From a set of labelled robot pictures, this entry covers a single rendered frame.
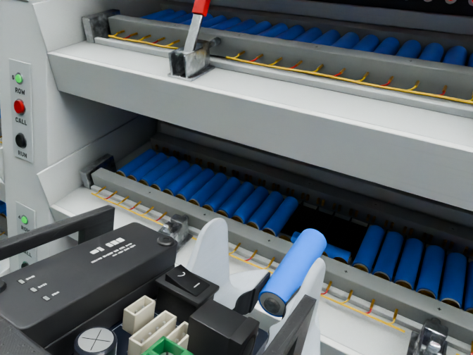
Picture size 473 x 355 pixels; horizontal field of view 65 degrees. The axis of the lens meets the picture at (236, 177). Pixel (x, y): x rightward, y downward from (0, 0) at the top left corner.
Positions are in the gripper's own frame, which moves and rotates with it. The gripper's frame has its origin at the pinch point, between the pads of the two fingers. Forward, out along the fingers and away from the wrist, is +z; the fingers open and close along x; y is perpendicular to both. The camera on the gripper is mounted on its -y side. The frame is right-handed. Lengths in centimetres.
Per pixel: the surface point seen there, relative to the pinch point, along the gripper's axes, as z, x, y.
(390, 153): 12.0, -2.5, 7.4
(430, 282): 20.1, -8.6, -4.7
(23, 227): 11.5, 40.1, -15.1
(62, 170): 13.4, 34.7, -5.4
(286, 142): 12.4, 5.6, 6.1
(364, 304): 16.4, -3.8, -7.6
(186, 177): 22.2, 21.7, -4.1
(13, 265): 12, 43, -23
